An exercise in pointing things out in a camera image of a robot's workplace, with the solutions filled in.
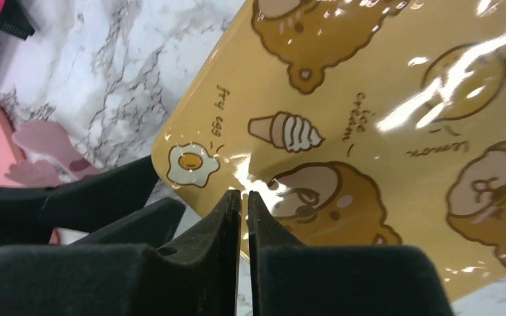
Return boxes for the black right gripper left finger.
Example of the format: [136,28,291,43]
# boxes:
[0,190,241,315]

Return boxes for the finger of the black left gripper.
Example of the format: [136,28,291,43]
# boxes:
[74,197,185,247]
[0,157,159,247]

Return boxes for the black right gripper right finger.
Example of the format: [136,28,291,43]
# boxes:
[247,191,453,315]

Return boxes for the pink tongs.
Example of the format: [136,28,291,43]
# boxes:
[5,120,101,188]

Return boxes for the silver tin lid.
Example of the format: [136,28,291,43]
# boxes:
[152,1,506,300]

